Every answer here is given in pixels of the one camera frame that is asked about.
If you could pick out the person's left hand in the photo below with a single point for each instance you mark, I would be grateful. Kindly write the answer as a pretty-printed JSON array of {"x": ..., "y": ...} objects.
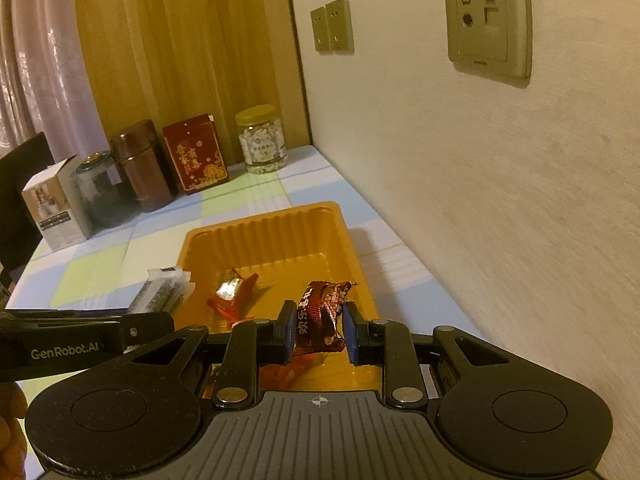
[{"x": 10, "y": 430}]

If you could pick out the black flat monitor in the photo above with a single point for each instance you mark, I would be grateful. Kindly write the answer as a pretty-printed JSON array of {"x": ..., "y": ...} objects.
[{"x": 20, "y": 195}]

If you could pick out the striped white snack bar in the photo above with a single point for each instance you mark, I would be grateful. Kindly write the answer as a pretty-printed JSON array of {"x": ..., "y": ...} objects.
[{"x": 160, "y": 290}]

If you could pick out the pale sheer curtain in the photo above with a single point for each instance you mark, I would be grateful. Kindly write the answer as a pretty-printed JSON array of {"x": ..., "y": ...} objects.
[{"x": 40, "y": 60}]

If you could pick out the red printed box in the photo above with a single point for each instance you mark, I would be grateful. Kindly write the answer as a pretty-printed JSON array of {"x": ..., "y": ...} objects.
[{"x": 195, "y": 155}]

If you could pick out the orange plastic tray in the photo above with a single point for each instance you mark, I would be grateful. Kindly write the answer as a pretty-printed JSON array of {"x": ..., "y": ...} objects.
[{"x": 280, "y": 245}]

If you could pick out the checked tablecloth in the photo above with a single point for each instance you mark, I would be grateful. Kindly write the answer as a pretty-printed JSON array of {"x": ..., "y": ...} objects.
[{"x": 310, "y": 180}]

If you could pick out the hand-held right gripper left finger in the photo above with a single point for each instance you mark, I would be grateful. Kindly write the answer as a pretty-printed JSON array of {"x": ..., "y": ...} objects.
[{"x": 287, "y": 332}]

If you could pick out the brown metal canister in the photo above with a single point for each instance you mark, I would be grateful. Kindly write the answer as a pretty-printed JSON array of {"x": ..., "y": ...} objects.
[{"x": 142, "y": 170}]

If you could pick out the white product box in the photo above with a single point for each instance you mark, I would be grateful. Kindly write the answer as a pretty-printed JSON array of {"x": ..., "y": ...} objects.
[{"x": 55, "y": 210}]

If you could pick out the wooden panel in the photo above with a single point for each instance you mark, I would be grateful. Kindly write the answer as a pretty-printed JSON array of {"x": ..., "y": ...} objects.
[{"x": 200, "y": 60}]

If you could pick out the beige data wall socket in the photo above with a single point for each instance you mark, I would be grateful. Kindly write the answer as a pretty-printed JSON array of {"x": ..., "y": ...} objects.
[{"x": 487, "y": 20}]

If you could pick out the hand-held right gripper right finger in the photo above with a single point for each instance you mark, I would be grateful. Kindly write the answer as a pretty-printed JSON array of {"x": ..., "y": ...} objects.
[{"x": 351, "y": 332}]

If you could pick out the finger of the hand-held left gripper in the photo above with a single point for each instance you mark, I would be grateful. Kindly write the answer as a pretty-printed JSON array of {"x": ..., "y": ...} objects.
[
  {"x": 60, "y": 314},
  {"x": 150, "y": 324}
]

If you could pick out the green glass jar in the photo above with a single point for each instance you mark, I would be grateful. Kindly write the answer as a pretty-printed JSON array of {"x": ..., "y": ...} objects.
[{"x": 105, "y": 195}]

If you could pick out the small red candy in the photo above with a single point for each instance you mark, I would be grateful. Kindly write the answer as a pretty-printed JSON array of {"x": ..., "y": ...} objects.
[
  {"x": 230, "y": 295},
  {"x": 320, "y": 320}
]

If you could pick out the clear plastic jar yellow lid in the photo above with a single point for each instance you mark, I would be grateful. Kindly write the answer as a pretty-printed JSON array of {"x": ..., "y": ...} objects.
[{"x": 260, "y": 145}]

